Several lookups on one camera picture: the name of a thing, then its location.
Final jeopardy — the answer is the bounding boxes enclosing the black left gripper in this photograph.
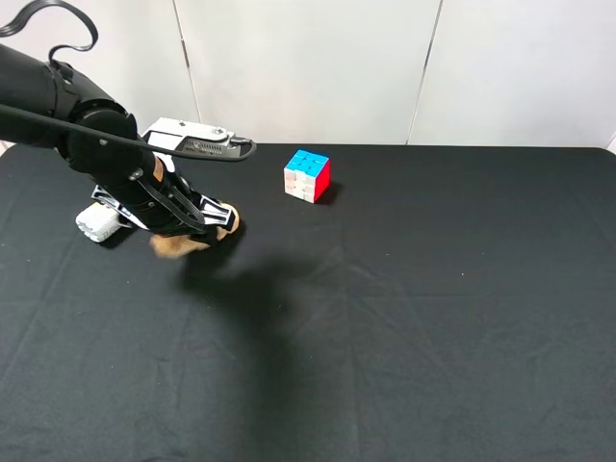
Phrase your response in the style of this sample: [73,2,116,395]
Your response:
[91,153,241,237]

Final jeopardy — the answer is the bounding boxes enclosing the white blue cylindrical bottle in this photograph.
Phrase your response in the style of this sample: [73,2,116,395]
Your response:
[75,202,126,244]

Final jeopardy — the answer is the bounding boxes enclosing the black tablecloth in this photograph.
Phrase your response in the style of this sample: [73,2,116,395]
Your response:
[1,145,615,461]

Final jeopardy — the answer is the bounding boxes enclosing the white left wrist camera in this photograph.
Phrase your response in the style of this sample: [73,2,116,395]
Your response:
[141,117,249,159]

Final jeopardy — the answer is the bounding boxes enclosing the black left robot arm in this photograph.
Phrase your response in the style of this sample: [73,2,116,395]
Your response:
[1,46,240,244]

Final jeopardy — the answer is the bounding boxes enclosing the spiral bread roll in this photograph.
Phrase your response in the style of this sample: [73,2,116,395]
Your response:
[149,203,241,259]

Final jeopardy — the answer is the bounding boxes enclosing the Rubik's cube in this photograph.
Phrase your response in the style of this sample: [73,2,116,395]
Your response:
[284,150,331,203]

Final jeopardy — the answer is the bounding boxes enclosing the black left camera cable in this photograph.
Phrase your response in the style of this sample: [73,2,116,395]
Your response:
[0,103,258,164]

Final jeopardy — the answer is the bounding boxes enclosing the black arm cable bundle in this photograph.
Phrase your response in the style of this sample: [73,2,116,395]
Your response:
[0,0,100,66]

